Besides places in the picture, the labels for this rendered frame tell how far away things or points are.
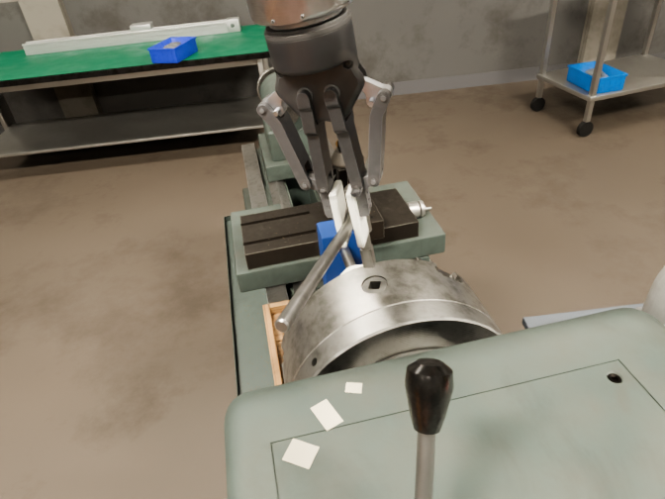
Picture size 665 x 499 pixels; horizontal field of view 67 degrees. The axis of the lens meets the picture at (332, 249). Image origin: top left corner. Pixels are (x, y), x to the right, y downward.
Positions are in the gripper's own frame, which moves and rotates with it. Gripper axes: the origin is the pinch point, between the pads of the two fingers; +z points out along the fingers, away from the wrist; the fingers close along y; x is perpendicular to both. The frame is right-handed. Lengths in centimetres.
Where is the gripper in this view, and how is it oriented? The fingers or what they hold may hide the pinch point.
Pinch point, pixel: (349, 214)
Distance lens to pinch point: 54.4
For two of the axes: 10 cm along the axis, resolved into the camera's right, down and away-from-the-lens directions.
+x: 2.4, -6.3, 7.4
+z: 2.0, 7.8, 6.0
